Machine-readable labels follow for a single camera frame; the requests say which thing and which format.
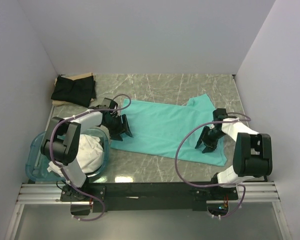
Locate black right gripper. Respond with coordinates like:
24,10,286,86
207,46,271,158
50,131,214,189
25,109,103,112
195,125,227,154

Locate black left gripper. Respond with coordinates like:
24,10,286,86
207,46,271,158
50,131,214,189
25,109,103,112
103,114,132,142

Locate turquoise t-shirt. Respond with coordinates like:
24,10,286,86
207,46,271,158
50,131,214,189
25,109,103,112
110,94,227,167

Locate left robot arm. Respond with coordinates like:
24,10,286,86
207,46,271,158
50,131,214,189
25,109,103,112
40,98,133,201

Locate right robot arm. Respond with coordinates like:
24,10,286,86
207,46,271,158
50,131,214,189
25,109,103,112
194,108,273,200

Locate white t-shirt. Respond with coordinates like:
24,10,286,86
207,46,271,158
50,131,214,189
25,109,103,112
47,133,105,177

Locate folded black t-shirt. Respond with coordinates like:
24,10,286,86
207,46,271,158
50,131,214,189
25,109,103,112
51,75,98,107

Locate black mounting beam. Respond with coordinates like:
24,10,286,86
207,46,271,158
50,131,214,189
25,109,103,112
60,182,239,213

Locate clear blue plastic bin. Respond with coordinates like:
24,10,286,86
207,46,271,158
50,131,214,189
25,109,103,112
25,128,110,182

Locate aluminium rail frame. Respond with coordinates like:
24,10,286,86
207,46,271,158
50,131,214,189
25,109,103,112
5,181,292,240

